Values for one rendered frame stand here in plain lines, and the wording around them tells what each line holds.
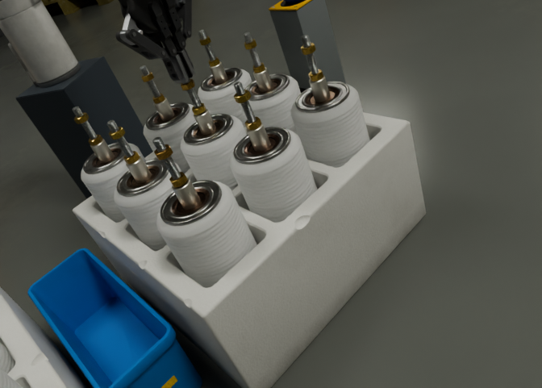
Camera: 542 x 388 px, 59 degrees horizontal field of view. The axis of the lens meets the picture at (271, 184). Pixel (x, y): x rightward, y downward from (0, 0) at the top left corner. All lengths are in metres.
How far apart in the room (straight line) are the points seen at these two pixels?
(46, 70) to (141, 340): 0.55
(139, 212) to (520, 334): 0.49
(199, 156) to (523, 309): 0.46
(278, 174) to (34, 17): 0.62
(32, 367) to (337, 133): 0.46
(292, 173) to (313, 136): 0.08
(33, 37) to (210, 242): 0.63
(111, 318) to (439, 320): 0.53
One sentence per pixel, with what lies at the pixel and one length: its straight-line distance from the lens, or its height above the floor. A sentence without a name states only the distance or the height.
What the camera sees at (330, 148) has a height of 0.20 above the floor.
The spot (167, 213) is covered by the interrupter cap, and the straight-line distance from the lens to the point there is 0.56.
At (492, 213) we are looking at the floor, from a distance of 0.81.
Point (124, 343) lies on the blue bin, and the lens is 0.83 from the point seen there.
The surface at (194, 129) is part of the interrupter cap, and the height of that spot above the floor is 0.25.
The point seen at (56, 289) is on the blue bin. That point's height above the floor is 0.09.
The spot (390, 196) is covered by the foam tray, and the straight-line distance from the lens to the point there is 0.71.
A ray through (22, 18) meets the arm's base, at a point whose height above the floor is 0.43.
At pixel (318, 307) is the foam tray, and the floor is 0.04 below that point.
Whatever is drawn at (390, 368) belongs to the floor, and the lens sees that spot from 0.65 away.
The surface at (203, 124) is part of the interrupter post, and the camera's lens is 0.68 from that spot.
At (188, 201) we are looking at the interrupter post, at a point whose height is 0.26.
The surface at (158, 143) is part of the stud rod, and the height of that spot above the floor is 0.34.
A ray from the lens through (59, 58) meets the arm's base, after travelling 1.05.
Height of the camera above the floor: 0.55
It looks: 34 degrees down
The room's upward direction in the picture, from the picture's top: 22 degrees counter-clockwise
